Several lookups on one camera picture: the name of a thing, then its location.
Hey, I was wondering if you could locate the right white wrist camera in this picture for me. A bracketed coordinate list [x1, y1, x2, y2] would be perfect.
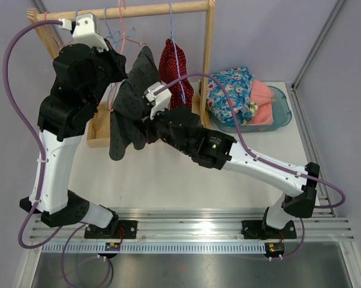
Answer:
[143, 82, 172, 120]

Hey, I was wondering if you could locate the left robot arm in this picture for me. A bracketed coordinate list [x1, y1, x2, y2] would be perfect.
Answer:
[20, 44, 127, 238]

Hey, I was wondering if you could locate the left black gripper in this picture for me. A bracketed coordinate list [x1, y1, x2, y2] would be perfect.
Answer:
[84, 38, 128, 109]

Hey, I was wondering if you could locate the left aluminium frame post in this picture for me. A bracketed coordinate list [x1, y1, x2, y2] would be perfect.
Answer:
[30, 0, 47, 14]

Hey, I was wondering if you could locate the red dotted skirt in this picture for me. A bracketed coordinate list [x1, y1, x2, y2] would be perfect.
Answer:
[159, 39, 194, 110]

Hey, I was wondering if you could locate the blue floral skirt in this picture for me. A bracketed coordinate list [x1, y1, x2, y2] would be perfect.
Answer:
[206, 67, 254, 127]

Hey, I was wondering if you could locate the purple cable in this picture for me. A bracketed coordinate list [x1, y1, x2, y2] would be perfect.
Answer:
[2, 19, 91, 250]
[153, 73, 347, 260]

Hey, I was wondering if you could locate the pink wire hanger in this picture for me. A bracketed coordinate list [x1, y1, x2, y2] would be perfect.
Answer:
[48, 25, 64, 49]

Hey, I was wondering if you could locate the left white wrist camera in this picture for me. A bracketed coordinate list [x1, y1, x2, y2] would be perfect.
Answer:
[59, 13, 109, 52]

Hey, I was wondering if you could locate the right aluminium frame post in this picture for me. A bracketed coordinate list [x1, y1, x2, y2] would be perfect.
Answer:
[291, 0, 348, 92]

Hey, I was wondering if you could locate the yellow lemon print skirt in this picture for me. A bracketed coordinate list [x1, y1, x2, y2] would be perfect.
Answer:
[249, 101, 258, 118]

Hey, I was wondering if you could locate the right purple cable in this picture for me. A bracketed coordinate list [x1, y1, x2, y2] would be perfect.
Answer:
[153, 73, 347, 260]

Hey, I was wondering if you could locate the pink pleated skirt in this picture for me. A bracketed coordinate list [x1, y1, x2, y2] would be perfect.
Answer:
[248, 79, 276, 125]

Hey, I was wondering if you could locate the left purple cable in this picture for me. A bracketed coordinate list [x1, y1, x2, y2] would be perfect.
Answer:
[2, 19, 91, 250]

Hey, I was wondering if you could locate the wooden clothes rack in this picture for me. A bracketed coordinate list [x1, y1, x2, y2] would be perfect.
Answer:
[27, 1, 215, 148]

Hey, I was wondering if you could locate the aluminium frame post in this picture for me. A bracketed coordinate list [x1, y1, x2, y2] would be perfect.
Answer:
[291, 0, 348, 92]
[30, 0, 47, 14]

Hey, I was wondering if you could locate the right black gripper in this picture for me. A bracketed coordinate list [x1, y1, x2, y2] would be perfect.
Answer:
[135, 103, 192, 157]

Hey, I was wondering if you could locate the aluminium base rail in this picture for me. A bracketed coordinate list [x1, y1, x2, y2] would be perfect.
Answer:
[29, 207, 356, 242]

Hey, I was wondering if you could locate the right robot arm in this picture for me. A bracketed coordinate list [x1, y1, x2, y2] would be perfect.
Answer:
[138, 107, 320, 240]

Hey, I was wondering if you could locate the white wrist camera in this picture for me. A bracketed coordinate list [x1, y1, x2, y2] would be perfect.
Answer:
[143, 82, 172, 120]
[59, 13, 109, 52]

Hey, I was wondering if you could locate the dark grey dotted skirt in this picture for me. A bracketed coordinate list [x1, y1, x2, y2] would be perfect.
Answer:
[109, 46, 161, 161]

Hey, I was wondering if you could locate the slotted grey cable duct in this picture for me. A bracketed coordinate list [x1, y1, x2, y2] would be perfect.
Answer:
[42, 241, 266, 254]

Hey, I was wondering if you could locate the teal plastic tub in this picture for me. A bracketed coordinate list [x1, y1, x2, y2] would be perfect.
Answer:
[206, 86, 292, 133]

